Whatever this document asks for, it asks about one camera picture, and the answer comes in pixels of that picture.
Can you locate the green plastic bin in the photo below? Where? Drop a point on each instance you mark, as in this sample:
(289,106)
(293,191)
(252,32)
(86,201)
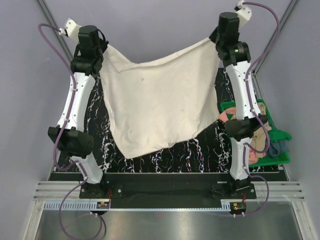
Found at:
(267,160)

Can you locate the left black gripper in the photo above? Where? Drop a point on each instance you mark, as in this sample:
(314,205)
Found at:
(103,44)

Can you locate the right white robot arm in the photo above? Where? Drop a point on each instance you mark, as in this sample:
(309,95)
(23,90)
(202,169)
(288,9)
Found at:
(236,59)

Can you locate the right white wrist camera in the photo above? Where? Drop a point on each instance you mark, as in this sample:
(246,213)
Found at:
(243,12)

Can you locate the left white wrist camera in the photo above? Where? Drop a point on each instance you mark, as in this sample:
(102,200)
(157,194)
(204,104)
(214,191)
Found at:
(70,30)

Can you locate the white slotted cable duct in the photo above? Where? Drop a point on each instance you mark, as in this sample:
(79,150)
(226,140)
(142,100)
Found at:
(117,206)

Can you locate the green t shirt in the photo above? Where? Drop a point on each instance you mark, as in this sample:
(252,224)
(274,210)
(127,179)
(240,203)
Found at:
(276,135)

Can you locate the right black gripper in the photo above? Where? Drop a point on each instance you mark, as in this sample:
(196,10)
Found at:
(212,36)

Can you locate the cream white t shirt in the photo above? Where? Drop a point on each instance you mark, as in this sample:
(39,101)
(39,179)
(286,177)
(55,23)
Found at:
(154,105)

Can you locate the blue grey t shirt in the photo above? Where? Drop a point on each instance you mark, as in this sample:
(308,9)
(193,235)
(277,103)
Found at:
(278,148)

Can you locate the beige t shirt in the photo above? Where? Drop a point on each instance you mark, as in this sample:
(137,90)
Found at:
(258,141)

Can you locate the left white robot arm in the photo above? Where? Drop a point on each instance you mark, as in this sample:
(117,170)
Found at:
(68,135)

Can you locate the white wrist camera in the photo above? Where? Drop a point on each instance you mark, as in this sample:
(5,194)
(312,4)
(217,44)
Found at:
(70,30)
(243,12)

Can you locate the right aluminium frame post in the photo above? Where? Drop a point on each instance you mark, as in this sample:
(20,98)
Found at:
(272,42)

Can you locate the pink t shirt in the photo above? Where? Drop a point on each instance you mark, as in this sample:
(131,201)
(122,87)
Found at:
(227,114)

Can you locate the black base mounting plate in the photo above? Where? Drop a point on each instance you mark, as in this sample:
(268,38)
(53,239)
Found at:
(179,188)

